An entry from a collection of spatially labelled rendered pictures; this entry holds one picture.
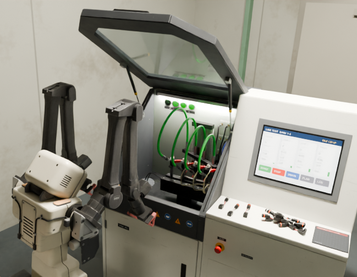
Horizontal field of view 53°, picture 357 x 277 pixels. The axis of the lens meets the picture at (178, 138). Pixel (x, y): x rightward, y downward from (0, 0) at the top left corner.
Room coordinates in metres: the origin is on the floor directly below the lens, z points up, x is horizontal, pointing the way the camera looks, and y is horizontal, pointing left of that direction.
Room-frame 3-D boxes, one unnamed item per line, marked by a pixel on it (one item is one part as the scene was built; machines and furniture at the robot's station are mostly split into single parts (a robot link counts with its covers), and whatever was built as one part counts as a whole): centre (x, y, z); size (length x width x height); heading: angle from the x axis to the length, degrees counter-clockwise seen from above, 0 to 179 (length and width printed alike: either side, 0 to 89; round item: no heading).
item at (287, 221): (1.59, -0.56, 1.01); 0.23 x 0.11 x 0.06; 63
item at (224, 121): (2.18, -0.30, 1.20); 0.13 x 0.03 x 0.31; 63
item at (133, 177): (1.44, 0.20, 1.40); 0.11 x 0.06 x 0.43; 54
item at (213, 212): (1.61, -0.53, 0.96); 0.70 x 0.22 x 0.03; 63
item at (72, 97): (1.69, 0.55, 1.40); 0.11 x 0.06 x 0.43; 54
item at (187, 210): (1.84, 0.14, 0.87); 0.62 x 0.04 x 0.16; 63
